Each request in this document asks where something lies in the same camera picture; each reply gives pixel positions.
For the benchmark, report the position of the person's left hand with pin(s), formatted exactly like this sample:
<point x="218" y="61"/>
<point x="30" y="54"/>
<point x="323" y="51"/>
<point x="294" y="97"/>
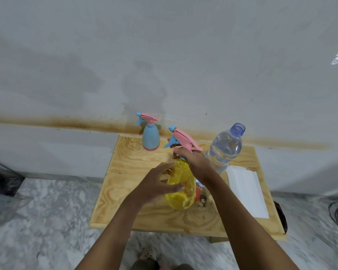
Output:
<point x="150" y="185"/>

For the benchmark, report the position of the person's right hand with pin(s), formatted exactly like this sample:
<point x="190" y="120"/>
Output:
<point x="198" y="165"/>

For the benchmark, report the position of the person's left thumb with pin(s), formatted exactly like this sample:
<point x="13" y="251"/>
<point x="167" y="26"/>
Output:
<point x="173" y="189"/>

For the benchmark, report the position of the person's right fingers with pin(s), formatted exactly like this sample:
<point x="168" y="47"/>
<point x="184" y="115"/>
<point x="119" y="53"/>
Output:
<point x="181" y="153"/>

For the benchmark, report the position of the yellow spray bottle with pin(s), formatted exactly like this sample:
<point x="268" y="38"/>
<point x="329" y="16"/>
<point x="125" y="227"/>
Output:
<point x="181" y="191"/>

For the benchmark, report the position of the pink spray head blue trigger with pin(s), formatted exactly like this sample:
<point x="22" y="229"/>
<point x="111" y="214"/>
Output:
<point x="183" y="137"/>

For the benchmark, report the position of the person's left forearm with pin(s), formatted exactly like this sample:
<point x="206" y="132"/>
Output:
<point x="112" y="233"/>

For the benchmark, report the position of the person's right forearm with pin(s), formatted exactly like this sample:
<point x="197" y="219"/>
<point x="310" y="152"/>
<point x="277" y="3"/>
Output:
<point x="242" y="222"/>

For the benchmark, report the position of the orange round object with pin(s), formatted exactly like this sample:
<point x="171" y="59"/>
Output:
<point x="198" y="195"/>

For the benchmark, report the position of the blue spray bottle pink head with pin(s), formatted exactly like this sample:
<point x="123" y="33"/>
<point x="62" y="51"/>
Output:
<point x="150" y="137"/>

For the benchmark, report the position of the clear plastic water bottle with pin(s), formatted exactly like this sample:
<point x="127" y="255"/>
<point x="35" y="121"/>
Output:
<point x="224" y="149"/>

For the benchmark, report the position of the beige sandal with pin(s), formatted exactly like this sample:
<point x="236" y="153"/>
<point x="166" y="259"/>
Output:
<point x="148" y="254"/>

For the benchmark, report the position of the white paper sheet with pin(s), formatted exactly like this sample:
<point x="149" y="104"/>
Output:
<point x="246" y="191"/>

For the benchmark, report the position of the person's legs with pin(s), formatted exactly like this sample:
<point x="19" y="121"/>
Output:
<point x="160" y="265"/>

